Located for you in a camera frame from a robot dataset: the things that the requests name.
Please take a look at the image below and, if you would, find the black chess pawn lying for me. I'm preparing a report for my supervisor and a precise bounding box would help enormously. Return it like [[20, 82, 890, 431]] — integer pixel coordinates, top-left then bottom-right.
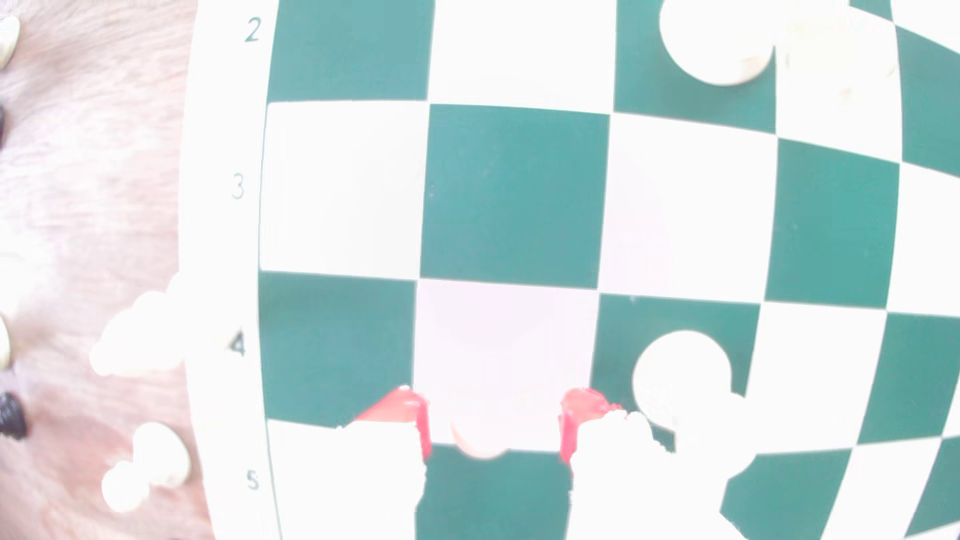
[[0, 391, 30, 441]]

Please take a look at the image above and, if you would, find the green and white chessboard mat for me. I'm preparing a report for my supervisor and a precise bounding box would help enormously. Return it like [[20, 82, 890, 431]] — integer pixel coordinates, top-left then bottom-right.
[[178, 0, 960, 540]]

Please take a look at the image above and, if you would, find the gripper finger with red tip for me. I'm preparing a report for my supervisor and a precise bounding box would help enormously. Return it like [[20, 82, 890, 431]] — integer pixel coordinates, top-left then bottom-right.
[[336, 385, 434, 540], [558, 387, 745, 540]]

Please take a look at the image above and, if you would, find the white chess pawn lying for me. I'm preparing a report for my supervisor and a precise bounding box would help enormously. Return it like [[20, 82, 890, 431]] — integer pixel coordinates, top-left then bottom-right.
[[100, 421, 193, 515]]

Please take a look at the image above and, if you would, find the white chess piece wide base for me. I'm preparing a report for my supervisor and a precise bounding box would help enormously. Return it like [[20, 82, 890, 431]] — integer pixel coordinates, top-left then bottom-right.
[[658, 0, 775, 87]]

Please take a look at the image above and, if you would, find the white chess knight lying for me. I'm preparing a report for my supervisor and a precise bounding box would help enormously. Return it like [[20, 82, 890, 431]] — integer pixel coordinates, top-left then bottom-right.
[[88, 271, 245, 378]]

